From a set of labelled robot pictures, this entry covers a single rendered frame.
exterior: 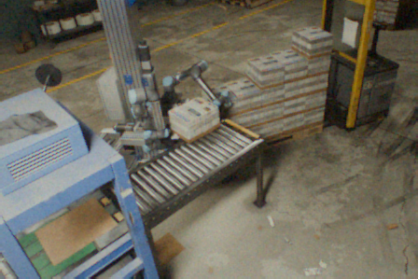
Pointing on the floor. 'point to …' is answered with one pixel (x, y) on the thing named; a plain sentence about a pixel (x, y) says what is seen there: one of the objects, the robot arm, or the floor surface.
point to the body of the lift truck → (374, 102)
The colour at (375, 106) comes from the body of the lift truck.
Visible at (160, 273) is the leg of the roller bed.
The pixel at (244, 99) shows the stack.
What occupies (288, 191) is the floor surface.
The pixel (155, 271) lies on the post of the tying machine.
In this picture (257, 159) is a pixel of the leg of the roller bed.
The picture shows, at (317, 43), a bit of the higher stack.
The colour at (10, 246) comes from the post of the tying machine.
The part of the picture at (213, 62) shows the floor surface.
